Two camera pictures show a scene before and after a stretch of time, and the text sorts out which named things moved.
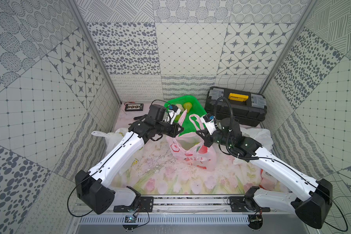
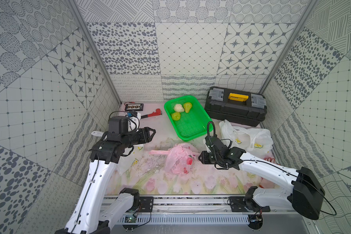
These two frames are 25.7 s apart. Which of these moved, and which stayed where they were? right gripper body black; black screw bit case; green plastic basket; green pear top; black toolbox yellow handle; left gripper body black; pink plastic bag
Moved: pink plastic bag; left gripper body black; right gripper body black
Stayed: black screw bit case; green pear top; black toolbox yellow handle; green plastic basket
